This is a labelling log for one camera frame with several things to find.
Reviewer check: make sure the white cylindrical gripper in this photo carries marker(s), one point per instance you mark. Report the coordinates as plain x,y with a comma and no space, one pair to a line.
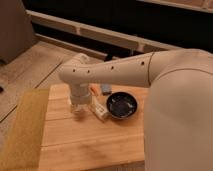
80,94

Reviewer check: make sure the blue eraser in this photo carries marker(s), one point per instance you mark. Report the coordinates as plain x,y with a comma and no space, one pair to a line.
106,89

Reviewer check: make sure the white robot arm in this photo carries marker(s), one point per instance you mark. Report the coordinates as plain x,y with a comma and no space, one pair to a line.
178,112

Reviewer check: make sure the white ceramic cup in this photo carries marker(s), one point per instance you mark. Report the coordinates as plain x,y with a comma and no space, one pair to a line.
77,108

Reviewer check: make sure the orange carrot toy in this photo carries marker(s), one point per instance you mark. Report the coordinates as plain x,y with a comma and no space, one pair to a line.
94,90

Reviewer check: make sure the white tube bottle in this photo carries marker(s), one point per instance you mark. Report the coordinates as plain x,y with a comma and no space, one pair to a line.
99,110

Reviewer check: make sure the black bowl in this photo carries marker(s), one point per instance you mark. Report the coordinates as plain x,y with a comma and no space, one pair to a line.
121,105

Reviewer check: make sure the wooden board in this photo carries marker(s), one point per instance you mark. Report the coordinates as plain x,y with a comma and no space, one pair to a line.
83,143

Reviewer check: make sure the yellow-green mat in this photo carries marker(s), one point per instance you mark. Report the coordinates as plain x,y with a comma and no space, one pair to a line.
21,151

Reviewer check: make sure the brown cabinet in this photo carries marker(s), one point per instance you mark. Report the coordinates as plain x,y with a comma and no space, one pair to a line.
16,32

